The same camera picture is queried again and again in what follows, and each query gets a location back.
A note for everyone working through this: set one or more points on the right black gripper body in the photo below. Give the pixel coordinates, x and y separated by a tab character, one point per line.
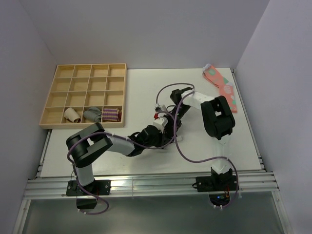
181	111

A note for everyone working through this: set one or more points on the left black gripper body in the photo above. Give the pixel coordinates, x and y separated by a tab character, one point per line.
158	141

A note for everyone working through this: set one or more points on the purple striped sock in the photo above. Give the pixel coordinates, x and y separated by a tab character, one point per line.
111	115

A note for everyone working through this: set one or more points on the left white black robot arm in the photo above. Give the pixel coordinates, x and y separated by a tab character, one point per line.
89	144

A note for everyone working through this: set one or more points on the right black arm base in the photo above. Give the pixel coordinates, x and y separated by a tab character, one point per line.
209	185

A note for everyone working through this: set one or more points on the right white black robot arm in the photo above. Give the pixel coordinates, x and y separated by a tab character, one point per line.
218	122

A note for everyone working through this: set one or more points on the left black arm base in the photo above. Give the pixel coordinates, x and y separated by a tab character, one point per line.
98	187

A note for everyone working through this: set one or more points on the grey rolled sock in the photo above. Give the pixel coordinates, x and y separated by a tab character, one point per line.
93	114

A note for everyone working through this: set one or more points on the pink patterned sock pair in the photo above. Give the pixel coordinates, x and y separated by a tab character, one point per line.
225	87

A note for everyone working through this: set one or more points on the wooden compartment tray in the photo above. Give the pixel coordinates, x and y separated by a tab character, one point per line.
81	86

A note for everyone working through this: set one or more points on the beige rolled sock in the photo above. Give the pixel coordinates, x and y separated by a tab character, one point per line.
71	115

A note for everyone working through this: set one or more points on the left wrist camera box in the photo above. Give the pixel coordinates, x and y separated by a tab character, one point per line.
160	122

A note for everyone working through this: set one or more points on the aluminium mounting rail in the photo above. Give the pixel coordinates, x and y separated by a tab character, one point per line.
147	185

